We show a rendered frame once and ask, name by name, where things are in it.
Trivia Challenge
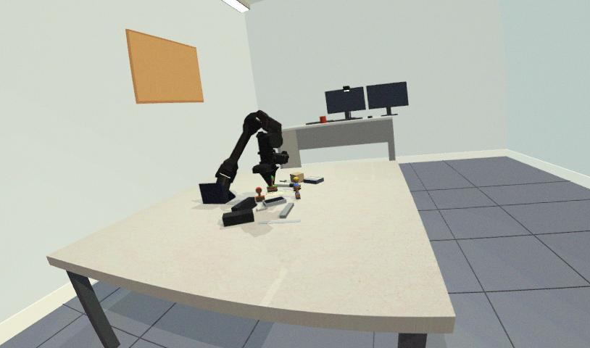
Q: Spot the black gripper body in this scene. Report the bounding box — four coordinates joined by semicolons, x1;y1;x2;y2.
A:
252;148;282;174

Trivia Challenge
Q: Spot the tan cardboard box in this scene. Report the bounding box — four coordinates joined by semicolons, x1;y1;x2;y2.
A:
290;172;304;183

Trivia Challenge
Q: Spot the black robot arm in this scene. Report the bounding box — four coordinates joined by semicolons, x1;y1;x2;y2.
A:
215;110;289;190

